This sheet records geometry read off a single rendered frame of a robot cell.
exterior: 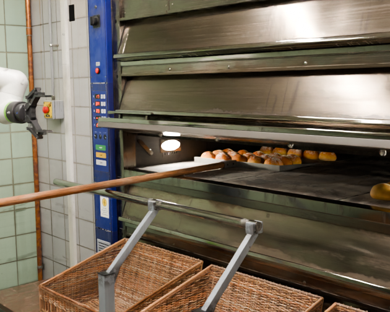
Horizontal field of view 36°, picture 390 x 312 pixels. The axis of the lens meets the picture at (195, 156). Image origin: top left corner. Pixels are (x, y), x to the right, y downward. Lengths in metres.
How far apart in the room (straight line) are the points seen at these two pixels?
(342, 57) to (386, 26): 0.19
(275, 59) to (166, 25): 0.65
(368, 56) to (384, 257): 0.64
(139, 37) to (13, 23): 1.06
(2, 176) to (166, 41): 1.45
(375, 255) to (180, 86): 1.11
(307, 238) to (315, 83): 0.55
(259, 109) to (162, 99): 0.58
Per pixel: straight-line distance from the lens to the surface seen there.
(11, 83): 2.63
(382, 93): 1.94
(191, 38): 2.50
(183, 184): 2.58
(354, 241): 2.07
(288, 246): 2.22
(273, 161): 2.82
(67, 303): 2.54
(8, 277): 3.74
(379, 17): 1.95
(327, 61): 2.05
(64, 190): 2.28
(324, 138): 1.88
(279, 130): 1.99
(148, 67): 2.73
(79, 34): 3.21
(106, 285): 2.08
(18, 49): 3.64
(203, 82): 2.48
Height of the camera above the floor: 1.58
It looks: 7 degrees down
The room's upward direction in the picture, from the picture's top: 1 degrees counter-clockwise
